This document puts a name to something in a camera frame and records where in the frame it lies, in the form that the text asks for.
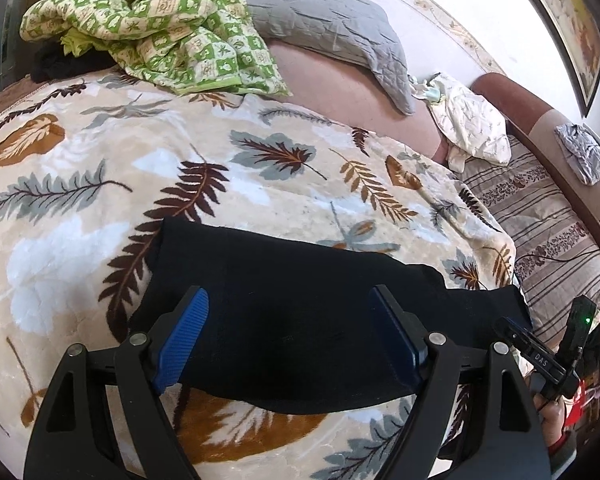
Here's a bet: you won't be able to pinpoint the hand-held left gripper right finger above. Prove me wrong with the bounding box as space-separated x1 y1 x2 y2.
369 285 552 480

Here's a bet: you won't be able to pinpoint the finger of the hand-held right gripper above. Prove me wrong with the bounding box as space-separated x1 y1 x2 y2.
497 316 567 386

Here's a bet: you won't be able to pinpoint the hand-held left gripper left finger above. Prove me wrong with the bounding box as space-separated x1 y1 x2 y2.
22 286 210 480

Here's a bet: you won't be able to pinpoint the black pants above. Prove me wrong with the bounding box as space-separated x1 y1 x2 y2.
127 217 533 416

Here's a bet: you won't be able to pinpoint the person's right hand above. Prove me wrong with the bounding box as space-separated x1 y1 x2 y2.
532 392 568 461

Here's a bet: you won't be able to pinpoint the striped floral mattress cover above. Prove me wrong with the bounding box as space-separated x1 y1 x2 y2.
460 135 600 356

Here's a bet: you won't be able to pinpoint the leaf print fleece blanket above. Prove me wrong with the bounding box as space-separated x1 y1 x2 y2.
0 67 518 480

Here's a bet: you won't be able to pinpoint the grey crumpled cloth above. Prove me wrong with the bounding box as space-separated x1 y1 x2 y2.
555 122 600 186

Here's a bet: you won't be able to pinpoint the white printed cloth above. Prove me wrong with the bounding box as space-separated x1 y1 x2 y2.
410 72 512 171

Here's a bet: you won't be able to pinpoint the pink bed sheet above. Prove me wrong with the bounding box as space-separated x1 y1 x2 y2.
267 40 451 161

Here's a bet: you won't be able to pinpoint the dark cloth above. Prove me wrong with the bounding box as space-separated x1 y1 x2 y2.
30 45 116 83

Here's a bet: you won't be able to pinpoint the lime green cloth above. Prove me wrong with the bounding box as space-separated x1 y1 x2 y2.
60 27 106 57

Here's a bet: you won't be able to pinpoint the green checked quilt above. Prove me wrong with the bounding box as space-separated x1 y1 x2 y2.
20 0 293 98

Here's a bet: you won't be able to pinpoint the grey quilted pillow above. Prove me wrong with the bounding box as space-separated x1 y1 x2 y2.
240 0 418 116

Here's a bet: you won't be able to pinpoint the brown padded bed frame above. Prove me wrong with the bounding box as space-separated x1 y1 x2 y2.
472 72 600 276

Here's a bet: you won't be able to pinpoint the framed wall picture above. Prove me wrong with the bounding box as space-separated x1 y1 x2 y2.
505 0 600 118

